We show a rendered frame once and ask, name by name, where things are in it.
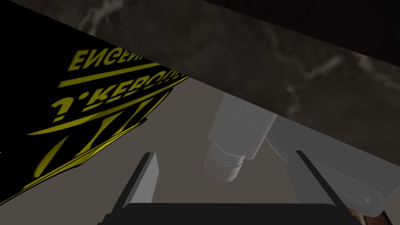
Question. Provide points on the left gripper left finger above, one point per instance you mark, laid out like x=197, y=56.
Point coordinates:
x=144, y=184

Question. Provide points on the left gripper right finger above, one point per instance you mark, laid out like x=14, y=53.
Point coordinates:
x=307, y=184

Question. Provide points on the grey bottle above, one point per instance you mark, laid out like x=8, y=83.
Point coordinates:
x=239, y=128

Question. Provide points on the black book with yellow print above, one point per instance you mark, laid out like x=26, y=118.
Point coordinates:
x=40, y=93

